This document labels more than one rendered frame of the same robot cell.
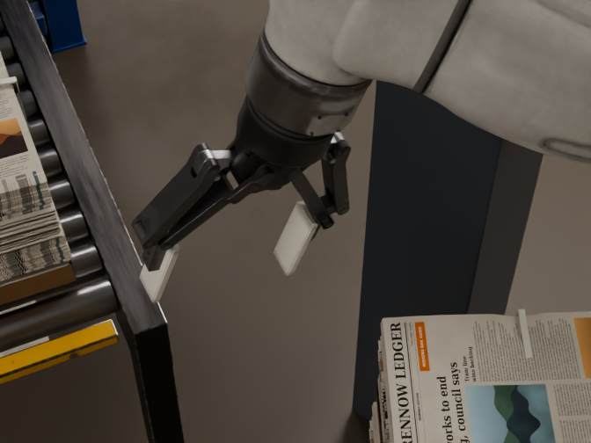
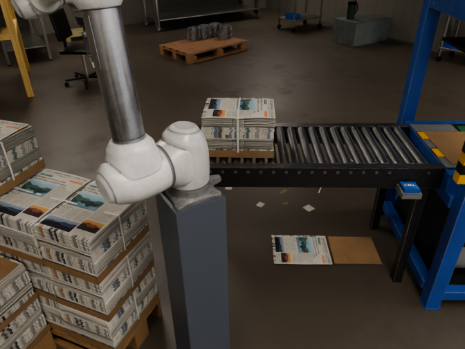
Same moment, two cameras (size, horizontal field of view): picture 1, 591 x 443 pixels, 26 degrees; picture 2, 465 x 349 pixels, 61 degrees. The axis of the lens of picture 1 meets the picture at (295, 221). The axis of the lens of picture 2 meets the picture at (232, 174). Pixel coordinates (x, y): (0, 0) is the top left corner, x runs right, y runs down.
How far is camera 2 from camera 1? 2.37 m
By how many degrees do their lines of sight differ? 78
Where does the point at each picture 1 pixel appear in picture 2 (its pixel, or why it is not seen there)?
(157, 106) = (380, 322)
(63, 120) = (259, 165)
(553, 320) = (108, 220)
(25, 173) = (205, 115)
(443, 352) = not seen: hidden behind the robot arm
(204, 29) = not seen: outside the picture
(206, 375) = (246, 298)
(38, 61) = (286, 165)
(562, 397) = (87, 212)
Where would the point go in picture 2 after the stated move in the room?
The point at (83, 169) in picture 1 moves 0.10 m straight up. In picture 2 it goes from (239, 165) to (239, 147)
